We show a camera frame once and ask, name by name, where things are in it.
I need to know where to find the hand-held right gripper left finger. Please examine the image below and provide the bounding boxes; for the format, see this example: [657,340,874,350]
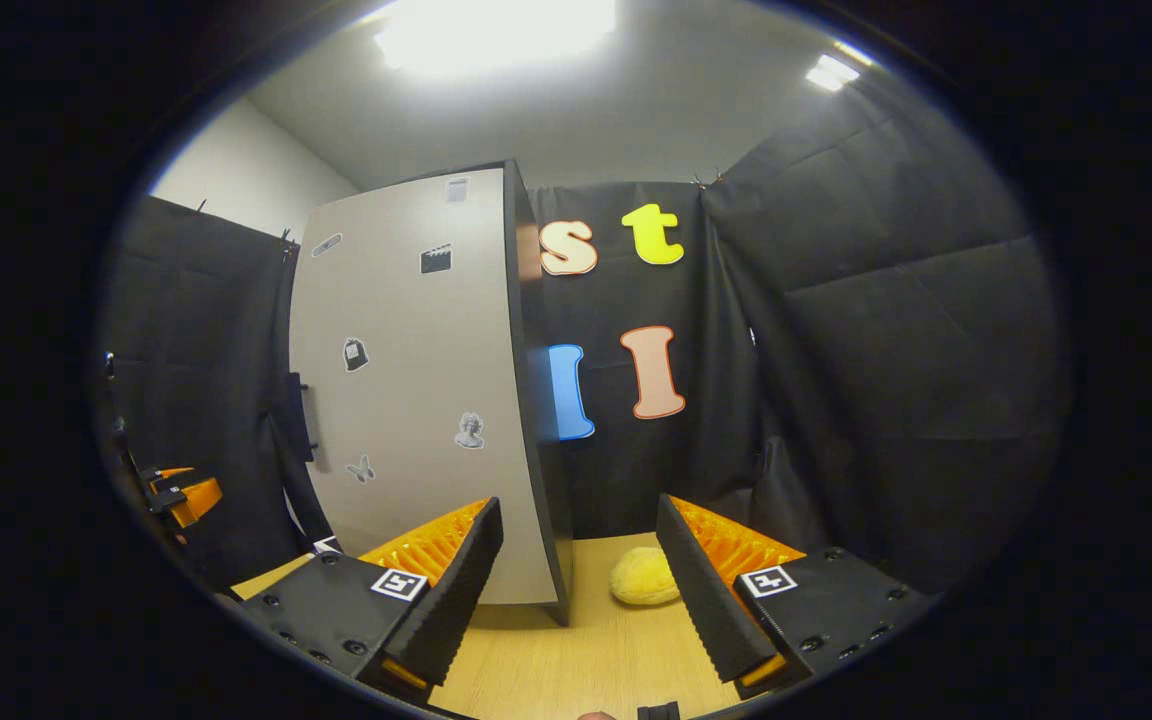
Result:
[236,497,505,696]

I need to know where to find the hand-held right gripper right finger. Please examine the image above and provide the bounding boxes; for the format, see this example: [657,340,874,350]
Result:
[656,493,937,691]

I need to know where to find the black door handle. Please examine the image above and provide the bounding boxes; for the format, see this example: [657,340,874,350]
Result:
[286,372,319,463]

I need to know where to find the light grey cabinet door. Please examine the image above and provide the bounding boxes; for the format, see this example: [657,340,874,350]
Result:
[289,167,559,606]

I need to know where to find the dark grey cabinet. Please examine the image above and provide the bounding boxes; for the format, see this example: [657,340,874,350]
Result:
[286,160,577,628]

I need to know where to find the yellow round sponge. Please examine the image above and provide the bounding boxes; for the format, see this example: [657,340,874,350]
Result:
[609,546,682,607]

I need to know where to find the black backdrop cloth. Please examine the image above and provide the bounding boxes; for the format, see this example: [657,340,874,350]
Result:
[101,70,1072,601]

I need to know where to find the small ceiling light panel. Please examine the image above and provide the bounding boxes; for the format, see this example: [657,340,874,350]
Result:
[804,40,877,93]

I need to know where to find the large ceiling light panel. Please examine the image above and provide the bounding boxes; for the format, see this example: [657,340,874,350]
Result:
[374,0,617,76]

